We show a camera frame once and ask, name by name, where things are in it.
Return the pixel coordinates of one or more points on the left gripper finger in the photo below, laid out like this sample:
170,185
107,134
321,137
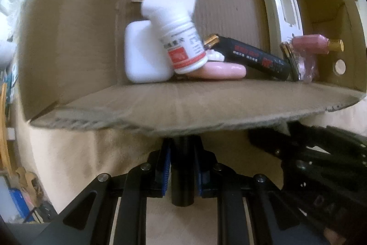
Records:
111,210
252,210

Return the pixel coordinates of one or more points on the black flashlight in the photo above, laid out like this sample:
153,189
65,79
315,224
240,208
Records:
183,169

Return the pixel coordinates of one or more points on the pink Hello Kitty charm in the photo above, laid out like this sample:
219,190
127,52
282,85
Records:
217,69

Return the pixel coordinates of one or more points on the white earbuds case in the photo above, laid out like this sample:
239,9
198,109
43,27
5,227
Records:
145,59

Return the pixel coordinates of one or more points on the pink lipstick tube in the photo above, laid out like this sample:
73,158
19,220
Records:
317,44

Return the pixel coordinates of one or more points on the black lighter red print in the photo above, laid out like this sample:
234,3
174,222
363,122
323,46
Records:
235,51

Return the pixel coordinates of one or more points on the gold black AA battery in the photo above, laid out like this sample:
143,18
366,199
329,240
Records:
211,41

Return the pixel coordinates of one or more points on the white rectangular remote holder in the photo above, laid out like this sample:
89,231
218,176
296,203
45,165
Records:
284,21

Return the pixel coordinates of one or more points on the white pill bottle red label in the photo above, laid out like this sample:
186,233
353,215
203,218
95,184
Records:
179,36

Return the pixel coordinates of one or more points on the person right hand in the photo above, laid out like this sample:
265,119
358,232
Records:
333,237

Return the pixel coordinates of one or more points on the yellow wooden chair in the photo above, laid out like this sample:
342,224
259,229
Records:
5,157

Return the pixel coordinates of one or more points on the open cardboard box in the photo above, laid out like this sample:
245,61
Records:
72,73

